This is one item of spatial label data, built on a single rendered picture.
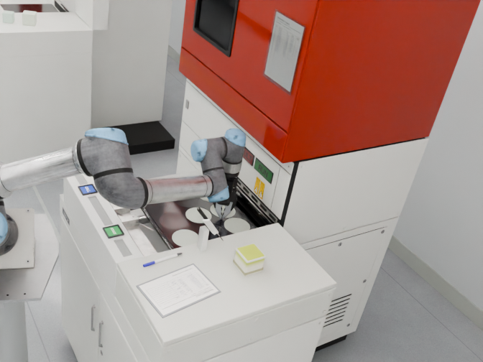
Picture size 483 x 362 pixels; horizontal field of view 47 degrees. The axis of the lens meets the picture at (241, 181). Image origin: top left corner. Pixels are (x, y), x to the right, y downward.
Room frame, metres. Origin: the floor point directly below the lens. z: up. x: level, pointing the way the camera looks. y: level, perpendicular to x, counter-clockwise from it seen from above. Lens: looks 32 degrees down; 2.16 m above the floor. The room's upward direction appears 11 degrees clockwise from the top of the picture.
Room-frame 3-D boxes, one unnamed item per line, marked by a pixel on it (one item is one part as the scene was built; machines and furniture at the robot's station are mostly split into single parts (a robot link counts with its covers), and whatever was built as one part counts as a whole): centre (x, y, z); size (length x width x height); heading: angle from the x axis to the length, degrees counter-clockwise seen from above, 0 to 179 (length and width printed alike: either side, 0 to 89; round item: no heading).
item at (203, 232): (1.47, 0.08, 1.03); 0.06 x 0.04 x 0.13; 127
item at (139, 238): (1.56, 0.34, 0.87); 0.36 x 0.08 x 0.03; 37
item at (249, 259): (1.40, -0.07, 1.00); 0.07 x 0.07 x 0.07; 38
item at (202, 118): (2.02, 0.07, 1.02); 0.82 x 0.03 x 0.40; 37
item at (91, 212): (1.56, 0.47, 0.89); 0.55 x 0.09 x 0.14; 37
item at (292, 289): (1.36, -0.02, 0.89); 0.62 x 0.35 x 0.14; 127
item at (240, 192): (1.87, -0.02, 0.89); 0.44 x 0.02 x 0.10; 37
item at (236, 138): (1.74, 0.05, 1.21); 0.09 x 0.08 x 0.11; 124
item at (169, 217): (1.73, 0.14, 0.90); 0.34 x 0.34 x 0.01; 37
